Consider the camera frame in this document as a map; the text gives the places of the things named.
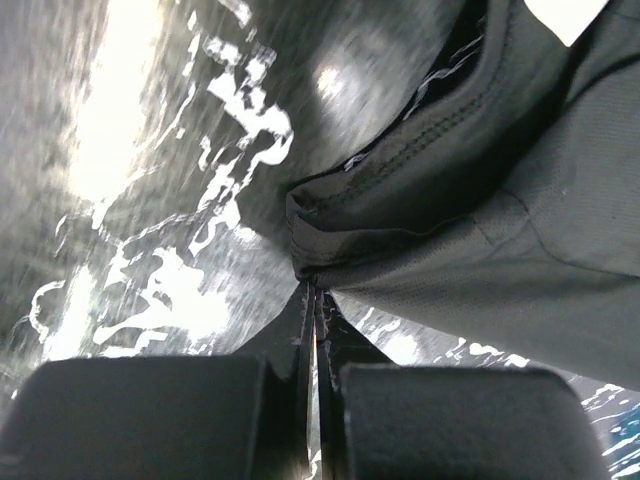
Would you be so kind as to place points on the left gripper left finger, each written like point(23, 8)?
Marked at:
point(238, 416)

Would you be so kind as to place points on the black t shirt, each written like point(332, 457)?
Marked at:
point(507, 211)

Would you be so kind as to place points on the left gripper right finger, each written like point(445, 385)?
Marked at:
point(380, 420)

